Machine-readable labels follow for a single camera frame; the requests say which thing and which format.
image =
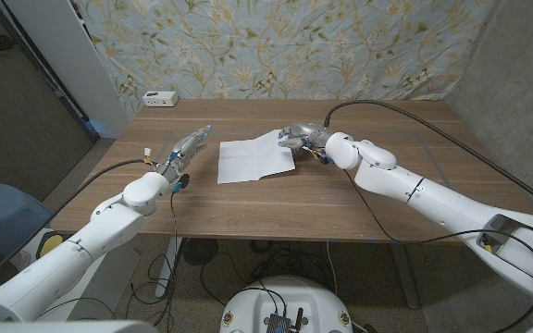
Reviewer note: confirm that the black round floor fan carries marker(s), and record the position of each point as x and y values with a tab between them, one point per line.
199	252

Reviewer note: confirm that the black module on torso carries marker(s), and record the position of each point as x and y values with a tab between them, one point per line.
278	324

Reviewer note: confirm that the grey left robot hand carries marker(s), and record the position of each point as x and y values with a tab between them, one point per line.
181	155

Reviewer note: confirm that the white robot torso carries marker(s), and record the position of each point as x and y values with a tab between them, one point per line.
257	300

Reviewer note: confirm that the white power strip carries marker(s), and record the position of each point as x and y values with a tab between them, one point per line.
160	98

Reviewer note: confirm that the grey table leg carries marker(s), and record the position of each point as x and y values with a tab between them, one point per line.
405	277

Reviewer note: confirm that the purple toy grapes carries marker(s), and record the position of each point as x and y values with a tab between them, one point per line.
301	155

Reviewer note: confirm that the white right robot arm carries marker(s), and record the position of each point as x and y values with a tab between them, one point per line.
433	199

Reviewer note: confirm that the blue chair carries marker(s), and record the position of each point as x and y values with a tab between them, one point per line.
3	213

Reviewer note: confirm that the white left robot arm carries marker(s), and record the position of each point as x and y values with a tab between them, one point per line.
63	259

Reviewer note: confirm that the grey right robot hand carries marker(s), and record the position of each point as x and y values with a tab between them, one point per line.
310	135

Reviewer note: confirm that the floral printed backdrop cloth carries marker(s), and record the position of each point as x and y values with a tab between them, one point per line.
294	46

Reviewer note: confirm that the white paper sheet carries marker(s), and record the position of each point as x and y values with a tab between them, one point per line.
248	162

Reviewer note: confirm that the white cabinet panel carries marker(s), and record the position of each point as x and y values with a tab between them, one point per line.
72	60

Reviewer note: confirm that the white table leg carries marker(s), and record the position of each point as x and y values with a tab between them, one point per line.
169	268

